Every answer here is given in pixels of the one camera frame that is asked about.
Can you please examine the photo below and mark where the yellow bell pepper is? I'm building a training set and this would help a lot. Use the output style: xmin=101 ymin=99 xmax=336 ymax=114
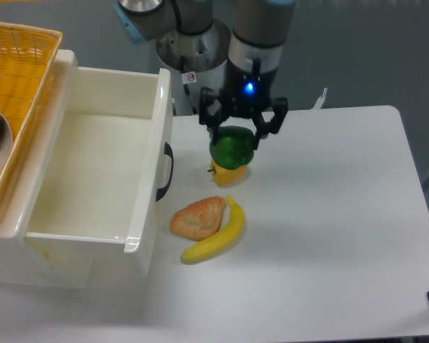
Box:
xmin=207 ymin=160 xmax=247 ymax=187

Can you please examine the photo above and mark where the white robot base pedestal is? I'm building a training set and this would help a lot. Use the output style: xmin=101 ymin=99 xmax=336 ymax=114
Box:
xmin=156 ymin=19 xmax=230 ymax=116

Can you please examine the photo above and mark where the yellow banana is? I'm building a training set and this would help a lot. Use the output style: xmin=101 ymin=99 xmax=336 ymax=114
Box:
xmin=180 ymin=196 xmax=245 ymax=264

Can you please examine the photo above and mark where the black drawer handle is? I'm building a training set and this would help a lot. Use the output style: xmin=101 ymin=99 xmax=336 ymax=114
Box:
xmin=156 ymin=141 xmax=174 ymax=202

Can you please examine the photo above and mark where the white open upper drawer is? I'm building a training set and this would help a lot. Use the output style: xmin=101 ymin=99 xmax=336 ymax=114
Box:
xmin=24 ymin=66 xmax=174 ymax=279

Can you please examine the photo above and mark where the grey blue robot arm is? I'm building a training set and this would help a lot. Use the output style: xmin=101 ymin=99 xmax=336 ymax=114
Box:
xmin=114 ymin=1 xmax=296 ymax=142

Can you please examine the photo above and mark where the white drawer cabinet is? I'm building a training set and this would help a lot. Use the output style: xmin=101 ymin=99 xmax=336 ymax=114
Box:
xmin=0 ymin=50 xmax=92 ymax=288

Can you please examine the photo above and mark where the brown croissant pastry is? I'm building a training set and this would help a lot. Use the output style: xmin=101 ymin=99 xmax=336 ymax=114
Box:
xmin=169 ymin=196 xmax=226 ymax=242

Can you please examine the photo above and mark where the green bell pepper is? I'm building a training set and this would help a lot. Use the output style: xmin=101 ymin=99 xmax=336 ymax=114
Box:
xmin=209 ymin=126 xmax=255 ymax=170

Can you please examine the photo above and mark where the white metal bracket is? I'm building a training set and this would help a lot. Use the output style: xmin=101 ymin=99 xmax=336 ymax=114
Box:
xmin=312 ymin=87 xmax=328 ymax=109

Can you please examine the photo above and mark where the yellow woven basket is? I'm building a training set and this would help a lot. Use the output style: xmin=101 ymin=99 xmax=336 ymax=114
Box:
xmin=0 ymin=22 xmax=63 ymax=207

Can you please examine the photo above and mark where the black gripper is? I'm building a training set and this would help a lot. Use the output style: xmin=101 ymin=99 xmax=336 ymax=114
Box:
xmin=199 ymin=62 xmax=288 ymax=150

